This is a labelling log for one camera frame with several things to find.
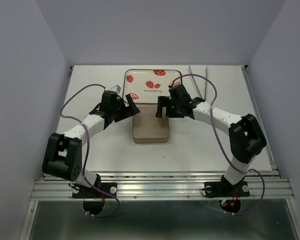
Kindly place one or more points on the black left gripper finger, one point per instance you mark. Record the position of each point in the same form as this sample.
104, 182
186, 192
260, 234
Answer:
122, 115
131, 109

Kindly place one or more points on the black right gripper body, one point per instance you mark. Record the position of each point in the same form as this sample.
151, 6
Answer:
174, 111

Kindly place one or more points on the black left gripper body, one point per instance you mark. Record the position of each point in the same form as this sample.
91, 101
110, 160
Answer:
119, 108

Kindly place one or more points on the gold tin lid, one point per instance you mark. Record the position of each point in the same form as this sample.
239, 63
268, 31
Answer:
146, 125

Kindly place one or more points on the silver metal tongs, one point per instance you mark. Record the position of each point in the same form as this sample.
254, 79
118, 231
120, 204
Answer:
200, 85

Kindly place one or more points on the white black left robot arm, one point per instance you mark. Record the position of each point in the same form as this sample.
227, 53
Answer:
63, 155

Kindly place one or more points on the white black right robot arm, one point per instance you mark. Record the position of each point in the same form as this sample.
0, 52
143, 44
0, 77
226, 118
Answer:
246, 137

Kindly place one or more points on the strawberry print tray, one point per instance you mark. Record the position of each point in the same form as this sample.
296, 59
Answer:
146, 85

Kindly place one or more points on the gold square tin box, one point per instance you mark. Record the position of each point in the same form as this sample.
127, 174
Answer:
150, 140

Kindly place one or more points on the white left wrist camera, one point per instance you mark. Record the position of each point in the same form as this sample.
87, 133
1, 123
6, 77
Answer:
116, 89

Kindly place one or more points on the aluminium table frame rail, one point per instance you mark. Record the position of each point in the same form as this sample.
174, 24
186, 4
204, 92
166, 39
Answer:
163, 186

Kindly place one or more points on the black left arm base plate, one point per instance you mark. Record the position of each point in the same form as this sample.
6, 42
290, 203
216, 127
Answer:
83, 192

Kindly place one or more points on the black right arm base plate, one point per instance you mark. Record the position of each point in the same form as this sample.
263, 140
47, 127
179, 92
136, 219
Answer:
218, 189

